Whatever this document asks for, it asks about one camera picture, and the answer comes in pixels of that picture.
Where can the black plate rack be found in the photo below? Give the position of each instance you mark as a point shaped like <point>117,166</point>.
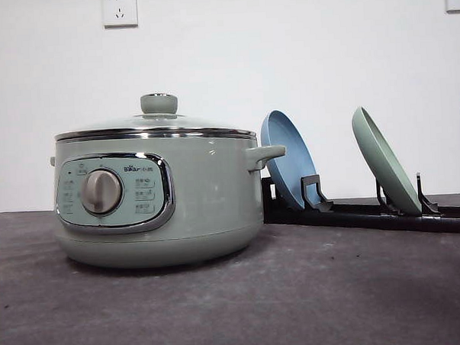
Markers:
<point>318,212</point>

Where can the green electric steamer pot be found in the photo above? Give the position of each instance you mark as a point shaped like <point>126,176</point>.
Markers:
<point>158,197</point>

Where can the blue plate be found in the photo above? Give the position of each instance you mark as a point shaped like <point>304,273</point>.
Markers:
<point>298,160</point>

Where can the white wall socket left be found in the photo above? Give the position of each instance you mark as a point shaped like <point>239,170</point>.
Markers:
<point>119,14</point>

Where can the glass steamer lid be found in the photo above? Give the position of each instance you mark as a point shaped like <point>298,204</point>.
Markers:
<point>159,118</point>

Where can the green plate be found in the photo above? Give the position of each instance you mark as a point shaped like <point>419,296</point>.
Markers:
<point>387,166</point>

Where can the grey table mat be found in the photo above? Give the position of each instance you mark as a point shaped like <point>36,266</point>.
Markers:
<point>296,285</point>

